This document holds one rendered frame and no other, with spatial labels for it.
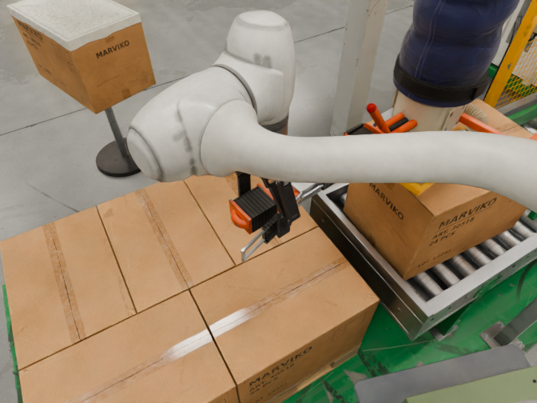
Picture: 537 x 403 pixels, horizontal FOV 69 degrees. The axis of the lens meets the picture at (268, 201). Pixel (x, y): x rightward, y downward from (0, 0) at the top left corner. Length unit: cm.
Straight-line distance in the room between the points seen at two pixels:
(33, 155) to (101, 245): 162
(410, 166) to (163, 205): 146
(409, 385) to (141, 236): 114
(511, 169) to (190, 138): 35
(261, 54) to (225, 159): 16
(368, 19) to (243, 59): 178
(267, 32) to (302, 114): 265
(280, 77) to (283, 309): 104
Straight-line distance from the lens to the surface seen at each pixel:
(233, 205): 83
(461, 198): 138
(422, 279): 164
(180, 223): 173
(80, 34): 216
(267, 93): 57
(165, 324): 150
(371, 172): 45
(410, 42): 107
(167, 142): 47
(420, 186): 113
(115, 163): 290
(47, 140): 336
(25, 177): 312
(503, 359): 136
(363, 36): 234
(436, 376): 126
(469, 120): 120
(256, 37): 56
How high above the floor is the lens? 187
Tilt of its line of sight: 48 degrees down
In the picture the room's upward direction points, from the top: straight up
